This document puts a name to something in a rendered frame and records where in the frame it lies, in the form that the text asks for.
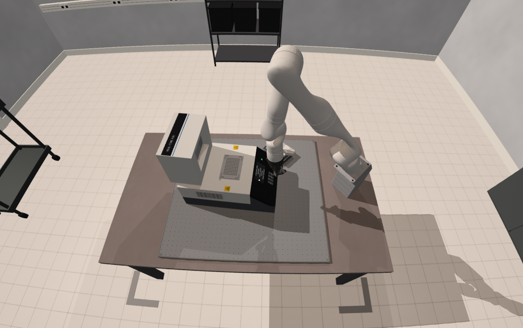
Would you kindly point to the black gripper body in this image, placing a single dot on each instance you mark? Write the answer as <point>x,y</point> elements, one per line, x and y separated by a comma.
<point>277,164</point>

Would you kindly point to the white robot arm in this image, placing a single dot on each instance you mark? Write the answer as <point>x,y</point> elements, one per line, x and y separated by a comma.
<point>284,73</point>

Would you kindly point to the dark grey rectangular frame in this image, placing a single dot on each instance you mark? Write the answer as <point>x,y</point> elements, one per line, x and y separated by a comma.
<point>287,157</point>

